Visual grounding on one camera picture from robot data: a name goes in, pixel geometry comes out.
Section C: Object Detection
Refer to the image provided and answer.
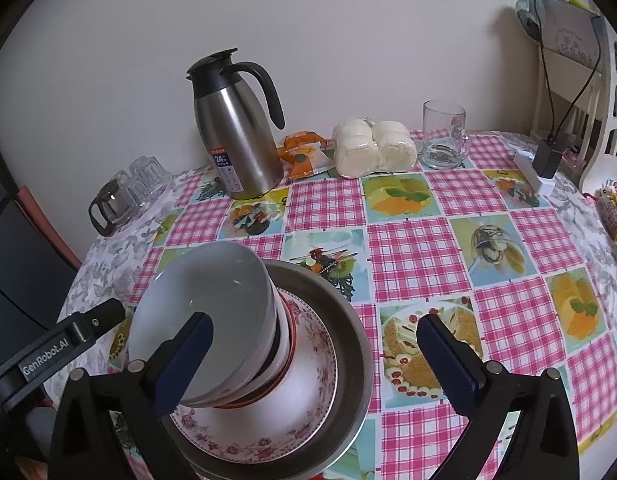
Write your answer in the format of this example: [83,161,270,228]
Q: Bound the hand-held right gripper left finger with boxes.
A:
[49,311,215,480]

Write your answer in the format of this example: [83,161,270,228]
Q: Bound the stainless steel basin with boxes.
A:
[171,259,375,480]

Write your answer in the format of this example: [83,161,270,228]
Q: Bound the stainless steel thermos jug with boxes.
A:
[186,47,285,201]

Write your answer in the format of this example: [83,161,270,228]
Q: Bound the pale cloth bag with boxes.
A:
[515,0,609,68]

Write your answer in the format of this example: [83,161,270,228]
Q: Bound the dark cabinet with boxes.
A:
[0,160,84,341]

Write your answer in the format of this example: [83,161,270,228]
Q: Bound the orange snack packet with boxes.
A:
[280,131,335,180]

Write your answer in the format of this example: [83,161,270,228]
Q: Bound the clear drinking glass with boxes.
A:
[128,156,156,196]
[147,157,172,193]

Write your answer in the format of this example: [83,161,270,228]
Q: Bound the black cable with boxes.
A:
[531,0,606,148]

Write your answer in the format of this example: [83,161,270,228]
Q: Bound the white power strip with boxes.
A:
[513,150,557,196]

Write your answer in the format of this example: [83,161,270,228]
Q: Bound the plain white bowl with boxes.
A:
[130,245,280,408]

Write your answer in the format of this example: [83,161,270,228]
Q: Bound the black charger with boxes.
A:
[532,141,562,179]

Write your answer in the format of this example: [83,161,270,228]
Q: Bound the glass coffee pot black handle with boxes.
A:
[88,170,139,238]

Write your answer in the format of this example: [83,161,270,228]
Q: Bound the bag of steamed buns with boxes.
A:
[332,118,419,179]

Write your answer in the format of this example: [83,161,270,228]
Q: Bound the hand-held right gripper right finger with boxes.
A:
[416,313,582,480]

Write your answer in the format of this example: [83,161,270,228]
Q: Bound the grey floral cloth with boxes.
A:
[41,165,219,411]

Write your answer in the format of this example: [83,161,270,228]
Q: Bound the white chair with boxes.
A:
[531,5,617,196]

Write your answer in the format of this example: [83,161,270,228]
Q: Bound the round floral plate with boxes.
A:
[169,290,340,463]

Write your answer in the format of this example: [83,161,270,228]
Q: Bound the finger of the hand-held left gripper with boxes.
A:
[63,299,125,345]

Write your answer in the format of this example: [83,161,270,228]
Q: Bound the pink checkered tablecloth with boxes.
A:
[108,127,617,480]

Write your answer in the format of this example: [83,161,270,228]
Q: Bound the colourful snack packets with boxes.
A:
[595,184,617,247]

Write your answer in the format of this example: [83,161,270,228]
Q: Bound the clear glass mug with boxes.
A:
[421,100,472,170]

